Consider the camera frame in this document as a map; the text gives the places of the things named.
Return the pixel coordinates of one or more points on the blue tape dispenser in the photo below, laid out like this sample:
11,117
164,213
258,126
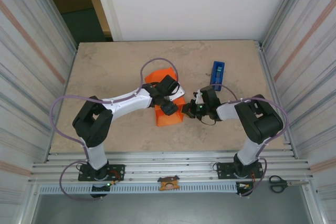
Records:
216,75

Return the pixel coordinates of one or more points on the orange cloth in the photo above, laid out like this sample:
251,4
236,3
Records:
168,121

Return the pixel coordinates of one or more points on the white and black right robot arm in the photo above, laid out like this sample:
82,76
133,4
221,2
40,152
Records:
257,124

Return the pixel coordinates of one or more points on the brown cartoon figure decoration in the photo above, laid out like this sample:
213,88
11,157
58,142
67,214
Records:
168,183

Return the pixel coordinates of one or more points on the black controller board orange plugs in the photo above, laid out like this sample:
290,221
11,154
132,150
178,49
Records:
242,187

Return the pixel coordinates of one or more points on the black controller board green light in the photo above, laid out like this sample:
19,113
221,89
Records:
99,188

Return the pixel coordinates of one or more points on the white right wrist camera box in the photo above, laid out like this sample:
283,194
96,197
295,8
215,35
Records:
198,98

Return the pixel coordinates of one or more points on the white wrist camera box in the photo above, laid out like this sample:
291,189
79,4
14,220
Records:
178,95
198,98

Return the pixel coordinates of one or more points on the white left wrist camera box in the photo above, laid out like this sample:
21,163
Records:
178,95

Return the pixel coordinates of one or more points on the aluminium side rail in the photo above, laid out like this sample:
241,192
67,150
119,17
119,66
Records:
263,58
72,58

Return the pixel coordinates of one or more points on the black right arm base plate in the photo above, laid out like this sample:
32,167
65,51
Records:
223,172

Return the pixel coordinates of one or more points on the aluminium rail frame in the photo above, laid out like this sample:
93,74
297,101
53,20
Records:
168,163

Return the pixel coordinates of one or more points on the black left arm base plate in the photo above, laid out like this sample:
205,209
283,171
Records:
119,167

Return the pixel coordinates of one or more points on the white door frame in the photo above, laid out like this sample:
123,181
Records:
107,6

